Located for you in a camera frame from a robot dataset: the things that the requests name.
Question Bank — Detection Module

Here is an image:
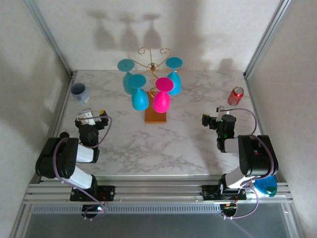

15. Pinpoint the blue plastic wine glass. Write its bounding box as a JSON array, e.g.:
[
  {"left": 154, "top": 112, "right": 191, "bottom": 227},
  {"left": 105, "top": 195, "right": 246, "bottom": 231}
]
[
  {"left": 165, "top": 57, "right": 184, "bottom": 96},
  {"left": 128, "top": 73, "right": 150, "bottom": 111}
]

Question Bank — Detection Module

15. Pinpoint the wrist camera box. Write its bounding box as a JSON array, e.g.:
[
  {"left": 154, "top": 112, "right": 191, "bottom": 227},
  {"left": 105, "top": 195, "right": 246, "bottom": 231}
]
[
  {"left": 217, "top": 106, "right": 233, "bottom": 117},
  {"left": 77, "top": 108, "right": 97, "bottom": 125}
]

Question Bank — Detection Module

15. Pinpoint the pink plastic wine glass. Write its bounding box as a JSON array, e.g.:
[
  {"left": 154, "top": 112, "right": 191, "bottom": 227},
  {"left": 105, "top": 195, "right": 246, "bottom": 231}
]
[{"left": 152, "top": 77, "right": 174, "bottom": 114}]

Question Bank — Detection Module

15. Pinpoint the grey slotted cable duct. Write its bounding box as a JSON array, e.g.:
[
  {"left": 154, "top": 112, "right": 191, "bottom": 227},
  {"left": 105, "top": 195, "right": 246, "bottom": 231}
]
[{"left": 31, "top": 204, "right": 222, "bottom": 215}]

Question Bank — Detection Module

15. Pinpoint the grey-blue ceramic mug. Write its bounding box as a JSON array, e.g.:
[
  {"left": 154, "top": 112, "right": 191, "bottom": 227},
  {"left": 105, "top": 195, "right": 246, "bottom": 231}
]
[{"left": 70, "top": 83, "right": 90, "bottom": 105}]

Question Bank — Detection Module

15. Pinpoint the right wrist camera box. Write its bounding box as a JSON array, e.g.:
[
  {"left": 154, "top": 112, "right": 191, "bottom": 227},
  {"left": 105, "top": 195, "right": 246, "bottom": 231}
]
[{"left": 217, "top": 106, "right": 233, "bottom": 117}]

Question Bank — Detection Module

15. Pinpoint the blue translucent plastic dome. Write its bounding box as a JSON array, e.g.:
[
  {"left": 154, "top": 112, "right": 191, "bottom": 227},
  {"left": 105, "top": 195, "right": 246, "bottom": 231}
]
[{"left": 254, "top": 175, "right": 278, "bottom": 198}]

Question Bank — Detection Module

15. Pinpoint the teal plastic wine glass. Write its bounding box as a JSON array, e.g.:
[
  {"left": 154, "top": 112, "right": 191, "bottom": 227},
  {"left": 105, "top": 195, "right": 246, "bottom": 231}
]
[{"left": 116, "top": 59, "right": 136, "bottom": 95}]

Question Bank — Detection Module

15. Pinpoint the gold wire rack wooden base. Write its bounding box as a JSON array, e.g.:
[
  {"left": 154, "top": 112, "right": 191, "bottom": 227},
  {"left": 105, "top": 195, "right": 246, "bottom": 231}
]
[{"left": 132, "top": 47, "right": 173, "bottom": 124}]

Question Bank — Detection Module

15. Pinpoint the red soda can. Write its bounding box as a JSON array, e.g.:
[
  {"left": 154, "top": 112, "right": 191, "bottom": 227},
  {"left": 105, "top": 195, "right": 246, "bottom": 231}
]
[{"left": 227, "top": 86, "right": 245, "bottom": 107}]

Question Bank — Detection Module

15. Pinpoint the grey metal sheet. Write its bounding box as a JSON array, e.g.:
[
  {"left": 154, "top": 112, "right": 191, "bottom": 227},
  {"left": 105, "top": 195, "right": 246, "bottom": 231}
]
[{"left": 14, "top": 213, "right": 298, "bottom": 238}]

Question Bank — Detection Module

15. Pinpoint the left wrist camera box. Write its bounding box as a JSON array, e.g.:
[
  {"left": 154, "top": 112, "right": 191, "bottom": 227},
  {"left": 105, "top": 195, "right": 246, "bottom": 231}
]
[{"left": 77, "top": 108, "right": 97, "bottom": 125}]

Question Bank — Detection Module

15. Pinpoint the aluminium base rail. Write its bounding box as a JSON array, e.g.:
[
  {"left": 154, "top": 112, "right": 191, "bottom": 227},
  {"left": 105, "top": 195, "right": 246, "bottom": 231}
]
[{"left": 23, "top": 175, "right": 294, "bottom": 206}]

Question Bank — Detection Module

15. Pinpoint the aluminium table side rail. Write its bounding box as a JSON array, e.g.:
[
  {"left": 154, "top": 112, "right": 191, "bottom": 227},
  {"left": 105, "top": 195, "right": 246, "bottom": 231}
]
[
  {"left": 29, "top": 71, "right": 77, "bottom": 185},
  {"left": 244, "top": 74, "right": 288, "bottom": 185}
]

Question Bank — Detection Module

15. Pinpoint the aluminium frame post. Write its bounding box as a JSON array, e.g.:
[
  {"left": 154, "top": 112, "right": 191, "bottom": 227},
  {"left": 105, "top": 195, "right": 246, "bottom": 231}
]
[
  {"left": 24, "top": 0, "right": 76, "bottom": 77},
  {"left": 243, "top": 0, "right": 291, "bottom": 78}
]

